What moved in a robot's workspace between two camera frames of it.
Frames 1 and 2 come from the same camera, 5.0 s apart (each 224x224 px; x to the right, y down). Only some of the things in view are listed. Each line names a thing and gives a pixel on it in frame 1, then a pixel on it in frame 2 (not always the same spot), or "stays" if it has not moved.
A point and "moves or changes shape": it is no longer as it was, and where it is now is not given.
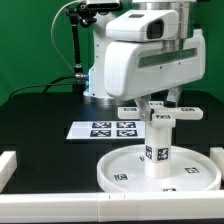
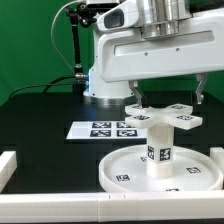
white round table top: (191, 170) stays
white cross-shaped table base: (162, 116) moves or changes shape
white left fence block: (8, 166) stays
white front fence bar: (113, 207) stays
